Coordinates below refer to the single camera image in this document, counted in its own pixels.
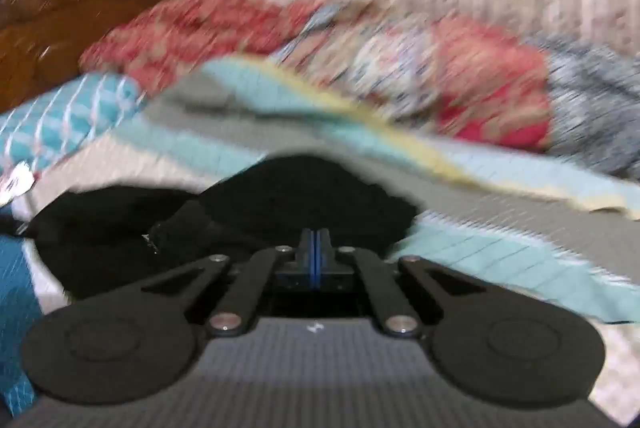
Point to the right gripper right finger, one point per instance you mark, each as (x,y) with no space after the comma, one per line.
(331,270)

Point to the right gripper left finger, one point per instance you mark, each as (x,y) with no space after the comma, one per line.
(296,264)

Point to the black pants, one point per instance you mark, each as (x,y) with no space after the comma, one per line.
(99,240)

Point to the red floral patchwork quilt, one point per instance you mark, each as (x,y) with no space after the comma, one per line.
(458,76)

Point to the patterned teal beige bedsheet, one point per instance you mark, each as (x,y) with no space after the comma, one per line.
(483,315)

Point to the teal white lattice pillow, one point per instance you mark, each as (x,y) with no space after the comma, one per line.
(44,130)

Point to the carved wooden headboard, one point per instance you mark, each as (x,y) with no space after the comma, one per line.
(43,40)

